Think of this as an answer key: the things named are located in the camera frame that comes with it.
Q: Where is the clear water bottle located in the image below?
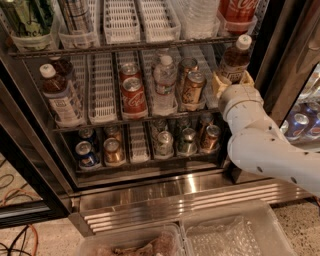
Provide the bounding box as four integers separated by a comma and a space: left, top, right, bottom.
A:
153, 55, 177, 116

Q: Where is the rear blue pepsi can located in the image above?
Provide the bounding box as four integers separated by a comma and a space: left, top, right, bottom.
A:
78, 128, 98, 147

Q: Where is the front silver soda can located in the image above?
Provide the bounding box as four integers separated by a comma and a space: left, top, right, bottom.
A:
155, 131, 174, 159

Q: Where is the open glass fridge door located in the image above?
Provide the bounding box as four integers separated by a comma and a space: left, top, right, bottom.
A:
0, 56, 72, 228

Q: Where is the empty white tray shelf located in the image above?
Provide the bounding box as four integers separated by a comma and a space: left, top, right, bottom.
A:
87, 53, 117, 125
129, 122, 150, 163

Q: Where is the green bottle top shelf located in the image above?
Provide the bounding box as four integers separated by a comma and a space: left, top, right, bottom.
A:
0, 0, 54, 37

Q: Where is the blue pepsi can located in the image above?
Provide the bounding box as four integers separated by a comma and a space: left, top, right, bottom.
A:
78, 128, 98, 147
75, 141, 100, 168

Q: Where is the bottom right front gold can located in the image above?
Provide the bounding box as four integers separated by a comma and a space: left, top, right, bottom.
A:
200, 125, 221, 152

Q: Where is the left rear tea bottle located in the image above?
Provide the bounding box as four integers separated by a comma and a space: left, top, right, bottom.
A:
50, 56, 78, 89

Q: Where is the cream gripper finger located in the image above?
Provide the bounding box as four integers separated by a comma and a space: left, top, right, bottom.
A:
212, 72, 231, 99
241, 71, 255, 87

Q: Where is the large red cola bottle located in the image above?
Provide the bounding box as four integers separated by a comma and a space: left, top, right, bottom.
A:
219, 0, 259, 35

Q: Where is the green soda can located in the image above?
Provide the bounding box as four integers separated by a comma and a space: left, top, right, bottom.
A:
176, 117, 191, 134
177, 128, 197, 156

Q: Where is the empty white tray bottom shelf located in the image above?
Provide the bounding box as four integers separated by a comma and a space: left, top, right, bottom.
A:
129, 122, 150, 163

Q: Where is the right clear plastic bin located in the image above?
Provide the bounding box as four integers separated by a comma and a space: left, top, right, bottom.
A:
180, 200, 297, 256

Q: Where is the rear red cola can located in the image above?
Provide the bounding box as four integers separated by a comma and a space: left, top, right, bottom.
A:
119, 63, 141, 81

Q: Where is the front red cola can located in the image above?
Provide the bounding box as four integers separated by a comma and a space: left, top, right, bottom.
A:
121, 77, 147, 119

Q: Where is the bubble wrap sheet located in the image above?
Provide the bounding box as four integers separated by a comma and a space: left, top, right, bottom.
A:
186, 216, 262, 256

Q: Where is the empty white tray top right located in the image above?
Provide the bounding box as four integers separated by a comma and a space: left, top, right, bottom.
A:
138, 0, 181, 43

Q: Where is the brown tea bottle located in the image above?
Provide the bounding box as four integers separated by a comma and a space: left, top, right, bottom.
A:
218, 34, 252, 84

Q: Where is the front gold soda can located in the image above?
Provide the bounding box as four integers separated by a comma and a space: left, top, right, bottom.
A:
182, 70, 207, 111

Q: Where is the empty white tray middle shelf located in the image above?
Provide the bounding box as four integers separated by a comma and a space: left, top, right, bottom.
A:
87, 53, 117, 125

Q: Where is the rear silver soda can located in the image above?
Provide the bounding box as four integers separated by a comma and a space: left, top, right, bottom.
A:
151, 119, 168, 139

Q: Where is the rear gold soda can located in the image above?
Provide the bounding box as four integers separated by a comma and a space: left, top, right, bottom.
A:
178, 57, 198, 90

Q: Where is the red cola can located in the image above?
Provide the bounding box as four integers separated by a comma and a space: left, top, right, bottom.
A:
119, 63, 141, 81
121, 77, 147, 119

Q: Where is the clear bottle top shelf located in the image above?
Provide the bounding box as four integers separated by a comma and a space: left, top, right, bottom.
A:
173, 0, 220, 39

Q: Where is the plaid patterned can top shelf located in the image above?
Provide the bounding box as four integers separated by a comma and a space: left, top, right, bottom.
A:
58, 0, 94, 35

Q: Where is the silver soda can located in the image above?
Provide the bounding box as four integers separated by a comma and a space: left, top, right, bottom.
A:
155, 131, 174, 159
151, 119, 168, 139

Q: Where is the gold soda can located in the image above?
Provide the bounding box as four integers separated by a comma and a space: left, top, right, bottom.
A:
182, 70, 207, 111
178, 57, 198, 90

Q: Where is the orange cable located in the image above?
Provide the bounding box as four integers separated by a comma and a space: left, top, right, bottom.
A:
27, 223, 40, 256

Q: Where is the blue pepsi can right fridge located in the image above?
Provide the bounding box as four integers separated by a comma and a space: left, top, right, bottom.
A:
285, 113, 309, 140

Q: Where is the front green soda can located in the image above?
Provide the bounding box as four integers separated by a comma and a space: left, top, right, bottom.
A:
177, 128, 197, 156

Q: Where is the rear green soda can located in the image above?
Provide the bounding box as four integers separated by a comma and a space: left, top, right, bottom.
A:
176, 117, 191, 134

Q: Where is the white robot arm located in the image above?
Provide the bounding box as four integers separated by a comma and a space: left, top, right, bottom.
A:
212, 73, 320, 197

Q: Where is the left clear plastic bin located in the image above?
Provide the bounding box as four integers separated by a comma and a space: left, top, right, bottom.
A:
75, 223, 186, 256

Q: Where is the left front tea bottle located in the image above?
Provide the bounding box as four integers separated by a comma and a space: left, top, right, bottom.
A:
39, 64, 84, 128

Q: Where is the bottom right rear gold can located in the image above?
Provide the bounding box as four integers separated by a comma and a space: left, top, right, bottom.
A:
199, 113, 214, 135

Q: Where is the steel fridge base grille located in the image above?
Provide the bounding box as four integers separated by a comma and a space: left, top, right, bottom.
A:
69, 171, 310, 237

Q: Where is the front blue pepsi can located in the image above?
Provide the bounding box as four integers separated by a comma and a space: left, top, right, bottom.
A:
75, 141, 100, 168

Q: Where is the black cable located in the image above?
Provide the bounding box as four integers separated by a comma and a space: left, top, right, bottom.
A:
0, 224, 33, 256

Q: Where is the clear plastic bin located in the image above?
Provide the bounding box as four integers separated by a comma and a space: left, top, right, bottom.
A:
180, 200, 297, 256
75, 223, 186, 256

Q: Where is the empty white tray top left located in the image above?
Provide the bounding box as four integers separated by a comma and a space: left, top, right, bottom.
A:
103, 0, 140, 44

